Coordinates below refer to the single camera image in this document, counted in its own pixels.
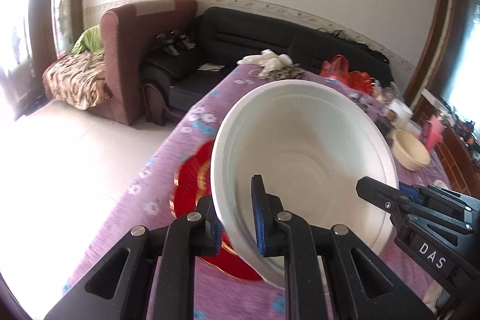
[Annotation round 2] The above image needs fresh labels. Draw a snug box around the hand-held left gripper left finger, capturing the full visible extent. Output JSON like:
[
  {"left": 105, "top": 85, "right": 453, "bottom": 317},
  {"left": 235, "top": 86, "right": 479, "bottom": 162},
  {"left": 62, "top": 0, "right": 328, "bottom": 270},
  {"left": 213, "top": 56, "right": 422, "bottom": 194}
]
[{"left": 44, "top": 194, "right": 226, "bottom": 320}]

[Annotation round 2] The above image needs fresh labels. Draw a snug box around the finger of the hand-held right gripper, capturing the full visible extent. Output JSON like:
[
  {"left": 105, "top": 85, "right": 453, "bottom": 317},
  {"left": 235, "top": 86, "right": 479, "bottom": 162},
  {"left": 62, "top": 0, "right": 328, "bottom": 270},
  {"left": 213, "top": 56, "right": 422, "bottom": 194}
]
[
  {"left": 399, "top": 183, "right": 480, "bottom": 213},
  {"left": 355, "top": 176, "right": 474, "bottom": 235}
]

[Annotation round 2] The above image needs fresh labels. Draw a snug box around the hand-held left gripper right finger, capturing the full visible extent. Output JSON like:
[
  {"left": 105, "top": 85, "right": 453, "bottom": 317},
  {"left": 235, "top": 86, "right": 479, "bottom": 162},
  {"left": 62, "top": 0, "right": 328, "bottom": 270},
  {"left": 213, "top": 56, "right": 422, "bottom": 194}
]
[{"left": 251, "top": 175, "right": 438, "bottom": 320}]

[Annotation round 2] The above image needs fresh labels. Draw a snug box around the cream plastic bowl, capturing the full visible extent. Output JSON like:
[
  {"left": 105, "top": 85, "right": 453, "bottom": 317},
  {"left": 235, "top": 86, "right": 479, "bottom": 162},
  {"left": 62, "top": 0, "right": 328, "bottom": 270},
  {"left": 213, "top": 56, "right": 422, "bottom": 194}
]
[{"left": 391, "top": 130, "right": 432, "bottom": 171}]

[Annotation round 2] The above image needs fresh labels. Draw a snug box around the white foam bowl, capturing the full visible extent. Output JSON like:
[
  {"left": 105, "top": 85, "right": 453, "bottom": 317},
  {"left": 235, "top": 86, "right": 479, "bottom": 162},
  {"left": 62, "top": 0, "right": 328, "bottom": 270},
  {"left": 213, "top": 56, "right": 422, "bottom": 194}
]
[{"left": 210, "top": 80, "right": 400, "bottom": 291}]

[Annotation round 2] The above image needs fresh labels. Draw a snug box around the wooden window sill ledge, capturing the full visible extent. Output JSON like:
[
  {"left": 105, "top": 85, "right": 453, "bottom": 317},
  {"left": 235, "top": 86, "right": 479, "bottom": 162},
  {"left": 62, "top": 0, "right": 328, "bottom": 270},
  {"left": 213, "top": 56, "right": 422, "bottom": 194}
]
[{"left": 410, "top": 88, "right": 480, "bottom": 189}]

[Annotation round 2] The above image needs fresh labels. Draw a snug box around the red gold-rimmed plastic plate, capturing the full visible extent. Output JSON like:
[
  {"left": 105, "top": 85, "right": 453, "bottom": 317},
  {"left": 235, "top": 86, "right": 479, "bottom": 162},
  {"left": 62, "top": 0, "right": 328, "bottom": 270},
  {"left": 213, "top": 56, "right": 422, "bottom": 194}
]
[{"left": 169, "top": 141, "right": 264, "bottom": 282}]

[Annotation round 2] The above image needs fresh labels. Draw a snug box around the dark clutter pile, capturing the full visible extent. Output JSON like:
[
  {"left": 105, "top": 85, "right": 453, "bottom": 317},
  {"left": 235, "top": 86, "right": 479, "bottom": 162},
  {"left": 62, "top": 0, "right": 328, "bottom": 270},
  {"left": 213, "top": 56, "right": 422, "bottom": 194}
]
[{"left": 442, "top": 99, "right": 480, "bottom": 156}]

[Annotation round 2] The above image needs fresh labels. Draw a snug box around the purple floral tablecloth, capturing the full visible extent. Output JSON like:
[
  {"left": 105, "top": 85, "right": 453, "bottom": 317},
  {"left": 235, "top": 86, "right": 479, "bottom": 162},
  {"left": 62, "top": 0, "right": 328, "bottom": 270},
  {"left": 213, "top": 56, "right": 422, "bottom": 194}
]
[{"left": 62, "top": 63, "right": 480, "bottom": 320}]

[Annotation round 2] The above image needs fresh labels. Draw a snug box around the red plastic bag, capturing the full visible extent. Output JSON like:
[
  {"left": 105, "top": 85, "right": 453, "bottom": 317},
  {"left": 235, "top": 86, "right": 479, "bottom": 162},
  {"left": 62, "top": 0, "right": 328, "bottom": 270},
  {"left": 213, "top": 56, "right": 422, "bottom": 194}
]
[{"left": 319, "top": 55, "right": 375, "bottom": 96}]

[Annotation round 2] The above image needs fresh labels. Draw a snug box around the leopard print cloth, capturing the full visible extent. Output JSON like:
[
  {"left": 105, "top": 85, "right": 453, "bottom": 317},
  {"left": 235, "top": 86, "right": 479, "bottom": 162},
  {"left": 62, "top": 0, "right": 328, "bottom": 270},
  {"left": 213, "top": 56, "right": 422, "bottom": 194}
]
[{"left": 259, "top": 63, "right": 306, "bottom": 81}]

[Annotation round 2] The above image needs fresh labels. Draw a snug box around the white cloth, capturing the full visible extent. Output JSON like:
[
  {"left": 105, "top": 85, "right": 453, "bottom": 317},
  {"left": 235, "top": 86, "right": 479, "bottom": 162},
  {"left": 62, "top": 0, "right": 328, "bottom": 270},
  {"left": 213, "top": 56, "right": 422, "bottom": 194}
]
[{"left": 237, "top": 49, "right": 293, "bottom": 71}]

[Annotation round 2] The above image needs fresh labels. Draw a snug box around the black sofa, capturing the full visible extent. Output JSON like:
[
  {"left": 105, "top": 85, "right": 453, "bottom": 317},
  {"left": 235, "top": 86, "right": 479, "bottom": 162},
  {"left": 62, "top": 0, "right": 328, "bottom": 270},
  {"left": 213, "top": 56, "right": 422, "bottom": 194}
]
[{"left": 140, "top": 7, "right": 394, "bottom": 126}]

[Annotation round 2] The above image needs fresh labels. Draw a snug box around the brown armchair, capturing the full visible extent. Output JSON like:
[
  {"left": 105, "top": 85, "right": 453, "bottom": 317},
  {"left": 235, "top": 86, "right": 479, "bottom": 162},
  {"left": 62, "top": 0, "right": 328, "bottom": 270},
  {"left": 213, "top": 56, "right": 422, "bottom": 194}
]
[{"left": 100, "top": 0, "right": 198, "bottom": 126}]

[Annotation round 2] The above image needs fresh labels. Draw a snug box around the brown patterned blanket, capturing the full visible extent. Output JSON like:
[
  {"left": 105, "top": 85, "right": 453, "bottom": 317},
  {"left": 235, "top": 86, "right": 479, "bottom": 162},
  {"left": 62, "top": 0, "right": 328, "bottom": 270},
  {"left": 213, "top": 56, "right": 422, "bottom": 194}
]
[{"left": 42, "top": 51, "right": 113, "bottom": 111}]

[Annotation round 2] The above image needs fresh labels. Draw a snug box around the green cloth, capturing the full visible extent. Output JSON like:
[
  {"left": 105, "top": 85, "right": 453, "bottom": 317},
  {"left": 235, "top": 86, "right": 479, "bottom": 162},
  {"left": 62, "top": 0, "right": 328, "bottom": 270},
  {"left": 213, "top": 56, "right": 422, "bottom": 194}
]
[{"left": 71, "top": 25, "right": 104, "bottom": 55}]

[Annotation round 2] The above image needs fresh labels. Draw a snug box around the glass panelled wooden door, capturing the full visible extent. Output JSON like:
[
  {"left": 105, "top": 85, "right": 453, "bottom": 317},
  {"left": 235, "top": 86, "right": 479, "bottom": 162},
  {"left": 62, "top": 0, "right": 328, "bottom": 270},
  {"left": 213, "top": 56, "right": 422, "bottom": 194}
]
[{"left": 0, "top": 0, "right": 87, "bottom": 122}]

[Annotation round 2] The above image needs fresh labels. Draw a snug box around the black strapped bag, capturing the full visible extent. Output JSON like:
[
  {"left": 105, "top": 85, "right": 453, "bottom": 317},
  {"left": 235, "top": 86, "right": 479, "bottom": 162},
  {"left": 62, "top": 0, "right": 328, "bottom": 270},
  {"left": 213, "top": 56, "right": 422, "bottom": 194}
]
[{"left": 144, "top": 29, "right": 197, "bottom": 79}]

